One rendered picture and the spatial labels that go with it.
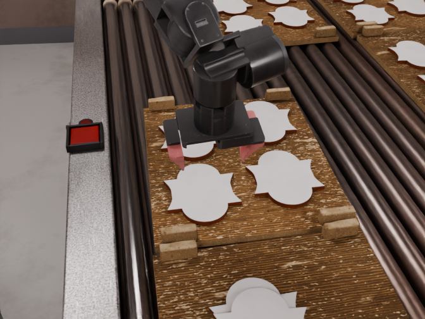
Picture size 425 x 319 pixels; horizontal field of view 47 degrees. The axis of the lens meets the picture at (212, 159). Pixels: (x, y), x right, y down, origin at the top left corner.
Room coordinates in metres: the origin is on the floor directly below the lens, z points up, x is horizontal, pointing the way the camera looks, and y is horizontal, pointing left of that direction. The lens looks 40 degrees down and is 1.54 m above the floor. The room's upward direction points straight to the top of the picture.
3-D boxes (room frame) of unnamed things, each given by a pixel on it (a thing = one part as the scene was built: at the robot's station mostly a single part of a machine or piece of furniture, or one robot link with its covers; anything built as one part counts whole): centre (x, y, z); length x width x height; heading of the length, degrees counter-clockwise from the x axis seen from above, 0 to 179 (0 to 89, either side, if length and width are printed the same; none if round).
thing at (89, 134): (0.83, 0.27, 0.92); 0.06 x 0.06 x 0.01; 11
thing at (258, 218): (0.74, -0.05, 0.93); 0.41 x 0.35 x 0.02; 9
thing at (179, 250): (0.50, 0.05, 0.95); 0.06 x 0.02 x 0.03; 100
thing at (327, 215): (0.57, -0.21, 0.95); 0.06 x 0.02 x 0.03; 99
